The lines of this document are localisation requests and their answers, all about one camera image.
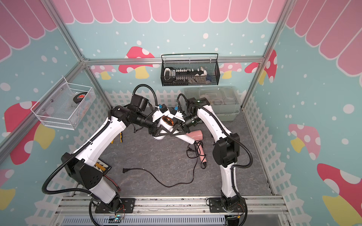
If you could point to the black wire mesh basket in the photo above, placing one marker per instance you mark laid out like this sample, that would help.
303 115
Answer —
208 61

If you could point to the black red tape measure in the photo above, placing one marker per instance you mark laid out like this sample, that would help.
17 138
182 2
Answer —
77 99

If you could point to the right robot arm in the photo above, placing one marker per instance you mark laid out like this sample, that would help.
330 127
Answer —
229 153

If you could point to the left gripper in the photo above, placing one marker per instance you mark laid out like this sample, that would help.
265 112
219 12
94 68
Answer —
155 133

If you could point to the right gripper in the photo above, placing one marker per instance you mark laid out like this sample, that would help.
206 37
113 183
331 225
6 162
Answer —
181 127

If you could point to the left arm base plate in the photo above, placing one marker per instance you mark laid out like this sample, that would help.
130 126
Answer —
119 205

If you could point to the yellow handled pliers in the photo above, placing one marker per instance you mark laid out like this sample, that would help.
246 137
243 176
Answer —
120 138

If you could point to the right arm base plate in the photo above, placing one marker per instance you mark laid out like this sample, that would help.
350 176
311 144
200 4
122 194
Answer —
219 205

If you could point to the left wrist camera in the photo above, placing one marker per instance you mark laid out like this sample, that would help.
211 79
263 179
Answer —
161 110

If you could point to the green clear-lid storage box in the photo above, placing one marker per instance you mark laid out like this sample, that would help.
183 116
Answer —
225 100

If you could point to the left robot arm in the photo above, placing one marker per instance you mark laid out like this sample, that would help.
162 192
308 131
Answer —
80 164

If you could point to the white wire mesh basket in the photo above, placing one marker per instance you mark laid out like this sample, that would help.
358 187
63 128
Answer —
56 108

